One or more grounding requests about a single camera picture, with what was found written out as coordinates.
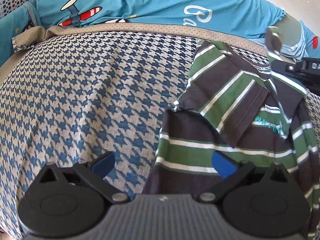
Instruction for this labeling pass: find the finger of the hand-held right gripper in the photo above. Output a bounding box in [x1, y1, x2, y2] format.
[271, 58, 305, 78]

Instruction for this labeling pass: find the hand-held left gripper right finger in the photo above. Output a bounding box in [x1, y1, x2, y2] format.
[197, 151, 292, 204]

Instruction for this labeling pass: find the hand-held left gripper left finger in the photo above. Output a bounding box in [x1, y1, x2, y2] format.
[39, 151, 129, 204]

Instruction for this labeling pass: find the green and brown striped t-shirt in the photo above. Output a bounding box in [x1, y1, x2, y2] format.
[142, 26, 320, 240]

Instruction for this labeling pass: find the light blue cloth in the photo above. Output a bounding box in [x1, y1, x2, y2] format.
[280, 21, 311, 61]

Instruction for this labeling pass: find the teal cover with red patch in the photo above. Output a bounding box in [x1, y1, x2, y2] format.
[299, 20, 320, 58]

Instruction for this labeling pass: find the grey-green foam cushion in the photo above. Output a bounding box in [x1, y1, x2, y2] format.
[274, 12, 305, 48]

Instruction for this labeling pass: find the blue houndstooth bed mat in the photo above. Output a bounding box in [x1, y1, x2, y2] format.
[0, 21, 320, 240]

